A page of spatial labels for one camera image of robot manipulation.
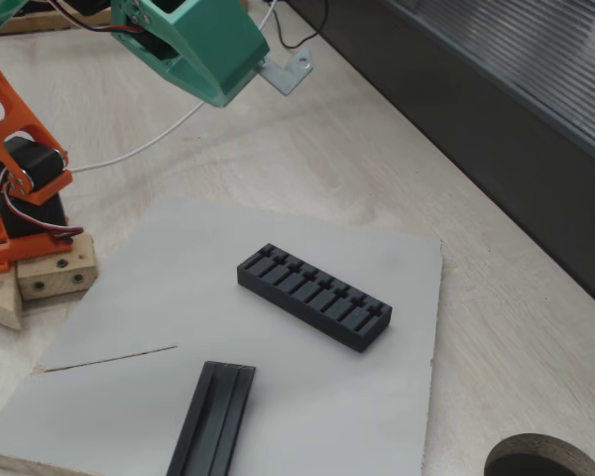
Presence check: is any thin silver metal tool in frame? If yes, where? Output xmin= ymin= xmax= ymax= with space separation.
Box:
xmin=257 ymin=48 xmax=314 ymax=96

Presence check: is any black slotted holder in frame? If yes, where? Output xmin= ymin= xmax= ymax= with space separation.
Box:
xmin=236 ymin=242 xmax=394 ymax=353

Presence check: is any grey plywood board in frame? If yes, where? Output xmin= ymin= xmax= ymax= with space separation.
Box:
xmin=0 ymin=194 xmax=445 ymax=476

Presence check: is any wooden base beam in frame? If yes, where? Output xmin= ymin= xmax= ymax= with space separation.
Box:
xmin=17 ymin=231 xmax=99 ymax=302

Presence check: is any wooden wedge block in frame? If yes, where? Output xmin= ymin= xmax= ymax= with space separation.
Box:
xmin=0 ymin=267 xmax=25 ymax=332

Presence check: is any black aluminium profile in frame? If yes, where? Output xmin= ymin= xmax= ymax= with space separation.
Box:
xmin=166 ymin=360 xmax=257 ymax=476

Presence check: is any wrist servo wire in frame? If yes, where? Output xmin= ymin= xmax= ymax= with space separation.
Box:
xmin=47 ymin=0 xmax=145 ymax=34

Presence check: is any black power cable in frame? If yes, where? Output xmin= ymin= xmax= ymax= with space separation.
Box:
xmin=272 ymin=0 xmax=328 ymax=51

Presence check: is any white USB cable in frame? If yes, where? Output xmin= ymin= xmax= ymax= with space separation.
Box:
xmin=70 ymin=0 xmax=279 ymax=174

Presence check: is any base servo wire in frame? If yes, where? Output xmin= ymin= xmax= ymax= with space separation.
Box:
xmin=0 ymin=190 xmax=85 ymax=245

